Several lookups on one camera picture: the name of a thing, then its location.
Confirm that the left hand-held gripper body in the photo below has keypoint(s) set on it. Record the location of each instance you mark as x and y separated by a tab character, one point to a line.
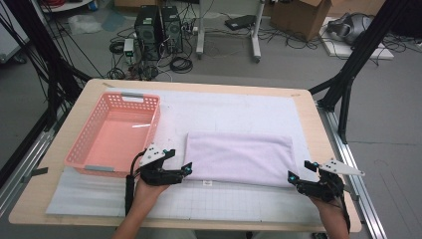
157	174

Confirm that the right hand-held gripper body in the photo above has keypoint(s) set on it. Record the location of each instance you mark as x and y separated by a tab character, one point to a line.
323	189

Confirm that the lilac printed towel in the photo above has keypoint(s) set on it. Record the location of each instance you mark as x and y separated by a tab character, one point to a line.
239	157

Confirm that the pink plastic basket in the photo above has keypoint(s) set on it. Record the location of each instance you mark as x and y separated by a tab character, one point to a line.
112	142

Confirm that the person's left hand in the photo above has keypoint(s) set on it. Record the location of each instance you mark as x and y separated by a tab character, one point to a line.
149	195

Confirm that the person's right hand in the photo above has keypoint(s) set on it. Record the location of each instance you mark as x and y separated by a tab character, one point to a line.
330	212

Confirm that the white grid mat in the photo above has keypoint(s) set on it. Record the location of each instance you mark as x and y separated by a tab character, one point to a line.
232	109

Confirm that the white power adapter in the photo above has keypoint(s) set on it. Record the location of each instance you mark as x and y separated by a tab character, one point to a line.
128	46

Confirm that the large black computer tower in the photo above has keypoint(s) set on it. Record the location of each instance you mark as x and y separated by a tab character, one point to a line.
147	33

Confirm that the white floor board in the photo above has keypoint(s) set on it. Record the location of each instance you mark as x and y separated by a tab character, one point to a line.
358	51

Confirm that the small black computer tower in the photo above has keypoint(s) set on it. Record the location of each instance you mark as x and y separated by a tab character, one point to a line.
172	30

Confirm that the white metal stand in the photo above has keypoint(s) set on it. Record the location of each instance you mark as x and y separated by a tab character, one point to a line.
200	33

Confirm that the grey rounded device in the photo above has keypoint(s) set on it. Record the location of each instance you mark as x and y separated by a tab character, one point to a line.
351	28

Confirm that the flat black box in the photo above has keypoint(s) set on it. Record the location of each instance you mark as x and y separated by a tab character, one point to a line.
240	22

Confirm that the open cardboard box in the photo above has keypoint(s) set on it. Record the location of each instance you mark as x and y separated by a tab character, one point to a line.
298	16

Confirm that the clear plastic bag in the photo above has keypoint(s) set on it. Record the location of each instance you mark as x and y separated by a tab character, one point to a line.
84	24

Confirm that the white round table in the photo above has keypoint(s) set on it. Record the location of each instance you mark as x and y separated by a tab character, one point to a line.
66	6

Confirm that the grey metal bracket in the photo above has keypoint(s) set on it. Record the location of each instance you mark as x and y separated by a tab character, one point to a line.
354	194
36	172

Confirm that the aluminium rail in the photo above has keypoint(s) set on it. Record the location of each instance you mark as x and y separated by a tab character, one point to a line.
33	146
347	154

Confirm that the black metal frame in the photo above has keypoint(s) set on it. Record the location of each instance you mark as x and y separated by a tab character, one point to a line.
46	49
368	43

